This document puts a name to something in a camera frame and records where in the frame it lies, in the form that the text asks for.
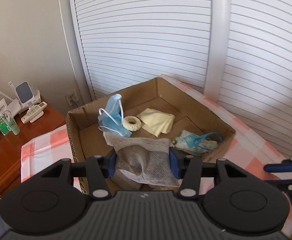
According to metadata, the green tube bottle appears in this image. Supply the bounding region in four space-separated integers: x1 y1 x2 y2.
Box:
8 118 20 135

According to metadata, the grey mesh laundry bag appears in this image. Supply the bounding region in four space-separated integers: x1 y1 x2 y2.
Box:
104 133 181 190

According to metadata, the cream scrunchie ring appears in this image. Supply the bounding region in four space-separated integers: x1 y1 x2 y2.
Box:
122 116 142 132

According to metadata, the blue surgical face mask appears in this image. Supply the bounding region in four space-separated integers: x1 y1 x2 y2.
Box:
98 94 132 138

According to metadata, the white louvered closet door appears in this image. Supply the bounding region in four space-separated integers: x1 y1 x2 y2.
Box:
70 0 292 157

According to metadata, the yellow cloth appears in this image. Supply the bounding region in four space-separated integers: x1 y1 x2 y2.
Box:
137 108 175 137

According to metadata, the green hand sanitizer bottle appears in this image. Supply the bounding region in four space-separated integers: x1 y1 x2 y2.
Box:
0 119 10 135

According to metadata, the white remote control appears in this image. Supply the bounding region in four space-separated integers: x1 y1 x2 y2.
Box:
21 102 47 124

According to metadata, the brown cardboard box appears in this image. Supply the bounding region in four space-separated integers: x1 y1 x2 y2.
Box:
66 76 236 196

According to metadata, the white wifi router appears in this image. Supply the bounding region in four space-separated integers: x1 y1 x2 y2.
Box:
0 91 21 117

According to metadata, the blue tasseled mesh pouch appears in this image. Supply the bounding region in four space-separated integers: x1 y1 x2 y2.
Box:
173 130 223 156

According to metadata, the wall power socket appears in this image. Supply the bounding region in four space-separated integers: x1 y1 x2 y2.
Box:
65 90 77 106

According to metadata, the wooden nightstand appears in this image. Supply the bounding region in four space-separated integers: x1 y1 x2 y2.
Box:
0 105 66 198

